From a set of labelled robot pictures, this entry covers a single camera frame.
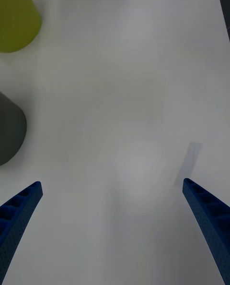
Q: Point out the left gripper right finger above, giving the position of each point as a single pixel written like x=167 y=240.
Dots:
x=210 y=222

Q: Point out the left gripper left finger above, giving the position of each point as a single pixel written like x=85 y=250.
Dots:
x=16 y=222

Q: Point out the grey plastic bin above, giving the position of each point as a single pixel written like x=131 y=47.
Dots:
x=10 y=129

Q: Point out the yellow-green plastic bin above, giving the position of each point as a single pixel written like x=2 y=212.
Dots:
x=16 y=16

